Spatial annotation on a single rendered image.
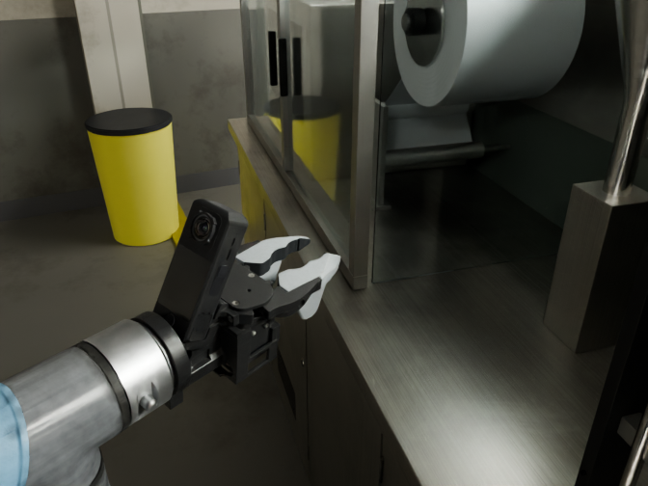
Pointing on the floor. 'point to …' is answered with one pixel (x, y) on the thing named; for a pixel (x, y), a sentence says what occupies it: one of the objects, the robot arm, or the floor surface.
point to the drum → (136, 173)
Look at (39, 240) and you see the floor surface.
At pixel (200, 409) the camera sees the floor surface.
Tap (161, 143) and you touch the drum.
